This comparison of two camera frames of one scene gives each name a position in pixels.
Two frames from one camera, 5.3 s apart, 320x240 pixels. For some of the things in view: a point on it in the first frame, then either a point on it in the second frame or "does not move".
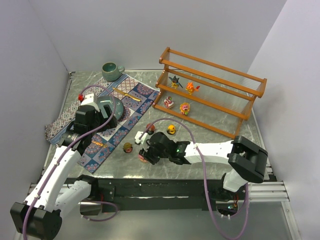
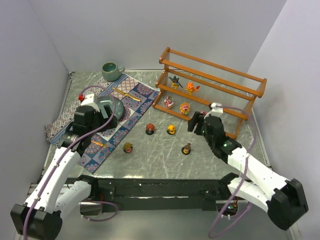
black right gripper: x=146 y=152 -> x=201 y=125
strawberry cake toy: x=168 y=102 does not move
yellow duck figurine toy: x=171 y=129 does not move
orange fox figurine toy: x=190 y=88 does not move
